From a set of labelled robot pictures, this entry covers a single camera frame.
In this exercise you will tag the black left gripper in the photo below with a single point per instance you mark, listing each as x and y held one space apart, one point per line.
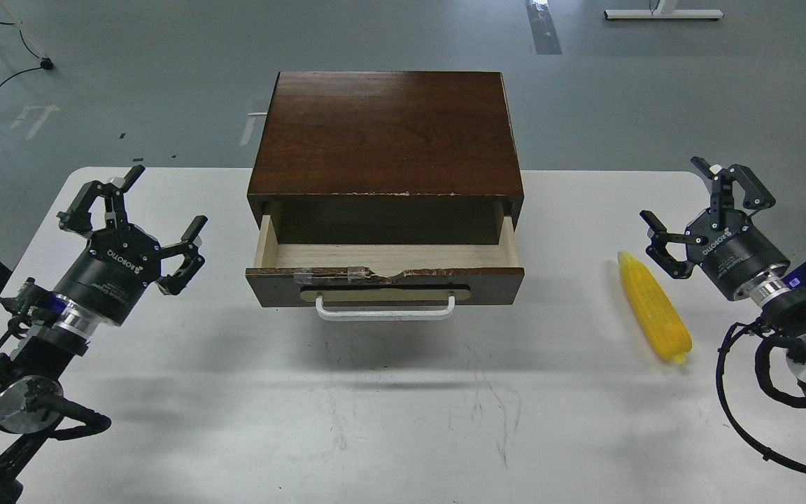
109 269

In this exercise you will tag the white desk foot bar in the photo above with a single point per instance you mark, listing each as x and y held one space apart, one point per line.
663 10

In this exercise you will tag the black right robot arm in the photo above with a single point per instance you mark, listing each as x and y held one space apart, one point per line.
780 359

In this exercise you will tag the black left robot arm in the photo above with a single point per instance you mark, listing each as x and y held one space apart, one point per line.
41 330

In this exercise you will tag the wooden drawer with white handle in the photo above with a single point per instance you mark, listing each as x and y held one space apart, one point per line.
385 275

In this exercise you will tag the dark wooden cabinet box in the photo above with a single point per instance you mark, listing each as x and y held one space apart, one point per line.
387 134

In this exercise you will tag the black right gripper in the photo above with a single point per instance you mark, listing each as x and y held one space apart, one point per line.
735 255

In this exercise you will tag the yellow corn cob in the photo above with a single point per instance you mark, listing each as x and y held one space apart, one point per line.
664 330

